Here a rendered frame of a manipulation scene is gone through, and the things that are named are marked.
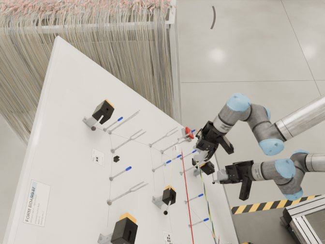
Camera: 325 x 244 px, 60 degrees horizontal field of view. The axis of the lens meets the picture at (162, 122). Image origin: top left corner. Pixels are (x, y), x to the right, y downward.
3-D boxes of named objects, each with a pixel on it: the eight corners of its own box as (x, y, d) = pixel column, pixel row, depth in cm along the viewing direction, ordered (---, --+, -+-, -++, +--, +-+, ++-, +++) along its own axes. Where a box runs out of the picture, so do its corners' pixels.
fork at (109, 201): (111, 200, 80) (148, 180, 74) (111, 206, 79) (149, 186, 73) (106, 198, 79) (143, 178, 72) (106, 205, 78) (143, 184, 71)
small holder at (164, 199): (149, 216, 89) (166, 207, 86) (153, 193, 97) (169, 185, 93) (158, 223, 91) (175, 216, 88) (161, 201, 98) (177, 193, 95)
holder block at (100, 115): (73, 134, 81) (93, 119, 77) (86, 113, 90) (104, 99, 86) (85, 144, 83) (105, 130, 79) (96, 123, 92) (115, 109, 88)
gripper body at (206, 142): (194, 136, 120) (208, 116, 113) (211, 143, 122) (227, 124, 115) (194, 149, 114) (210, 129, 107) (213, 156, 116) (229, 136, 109)
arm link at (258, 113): (265, 136, 110) (244, 132, 105) (254, 115, 118) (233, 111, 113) (279, 123, 105) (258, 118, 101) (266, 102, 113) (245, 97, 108)
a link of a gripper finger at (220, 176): (212, 171, 133) (228, 168, 127) (215, 183, 132) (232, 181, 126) (208, 172, 131) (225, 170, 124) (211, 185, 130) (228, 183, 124)
